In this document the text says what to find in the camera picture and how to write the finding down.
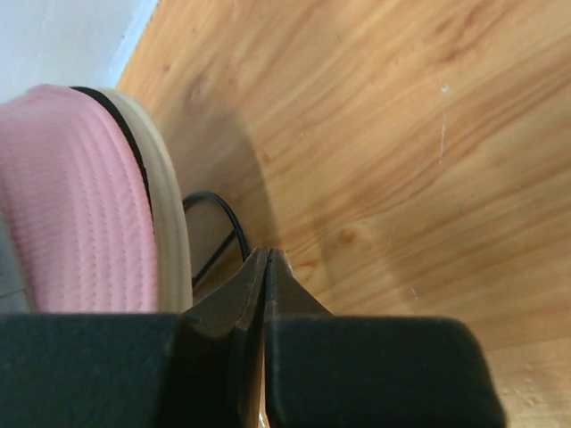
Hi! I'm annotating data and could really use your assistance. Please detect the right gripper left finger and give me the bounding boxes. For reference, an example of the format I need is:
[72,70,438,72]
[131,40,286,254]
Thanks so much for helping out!
[1,248,268,427]

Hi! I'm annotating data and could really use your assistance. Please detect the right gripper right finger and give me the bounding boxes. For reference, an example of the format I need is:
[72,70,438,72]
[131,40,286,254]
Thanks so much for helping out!
[264,250,507,427]

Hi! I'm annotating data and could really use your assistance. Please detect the beige bucket hat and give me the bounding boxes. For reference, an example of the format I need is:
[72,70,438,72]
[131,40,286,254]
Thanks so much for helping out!
[99,87,193,313]

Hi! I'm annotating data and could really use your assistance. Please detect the pink bucket hat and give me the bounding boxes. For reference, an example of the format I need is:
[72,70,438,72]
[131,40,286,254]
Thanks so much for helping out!
[1,85,158,313]

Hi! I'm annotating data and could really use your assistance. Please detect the grey bucket hat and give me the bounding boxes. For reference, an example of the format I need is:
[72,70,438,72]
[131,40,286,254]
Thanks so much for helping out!
[0,212,32,314]

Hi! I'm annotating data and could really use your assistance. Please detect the black bucket hat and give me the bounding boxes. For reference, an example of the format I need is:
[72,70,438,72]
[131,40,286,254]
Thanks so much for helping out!
[70,86,153,221]

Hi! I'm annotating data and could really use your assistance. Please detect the black hat chin cord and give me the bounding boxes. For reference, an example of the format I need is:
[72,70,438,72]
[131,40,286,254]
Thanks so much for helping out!
[182,190,251,286]

